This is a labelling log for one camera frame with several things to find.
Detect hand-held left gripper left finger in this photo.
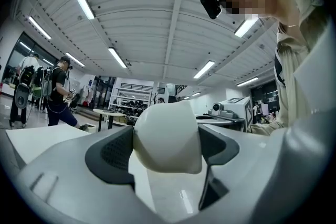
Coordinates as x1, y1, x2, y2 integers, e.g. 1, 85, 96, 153
85, 125, 136, 191

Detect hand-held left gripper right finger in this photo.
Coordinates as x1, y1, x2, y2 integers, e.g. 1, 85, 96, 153
197, 124, 240, 211

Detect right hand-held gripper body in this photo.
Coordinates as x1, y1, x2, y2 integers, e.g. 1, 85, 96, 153
196, 96, 254, 133

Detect white rounded object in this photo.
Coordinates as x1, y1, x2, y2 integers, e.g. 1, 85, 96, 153
132, 100, 203, 175

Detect person's right forearm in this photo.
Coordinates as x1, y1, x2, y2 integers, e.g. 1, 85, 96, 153
247, 112, 287, 137

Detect round white table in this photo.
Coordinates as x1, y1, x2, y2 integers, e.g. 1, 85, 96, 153
92, 108, 127, 133

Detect white storage shelf rack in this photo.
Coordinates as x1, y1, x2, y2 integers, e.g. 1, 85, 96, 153
108, 86, 153, 124

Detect black office chair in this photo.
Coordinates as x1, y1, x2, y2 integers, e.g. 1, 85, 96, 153
70, 92, 81, 109

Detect person's beige shirt torso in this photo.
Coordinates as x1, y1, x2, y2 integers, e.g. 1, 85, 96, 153
274, 0, 336, 134

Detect grey hanging device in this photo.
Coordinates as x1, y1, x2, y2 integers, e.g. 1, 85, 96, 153
14, 83, 29, 110

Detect black head-worn camera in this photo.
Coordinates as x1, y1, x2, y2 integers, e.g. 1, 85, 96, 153
199, 0, 223, 20

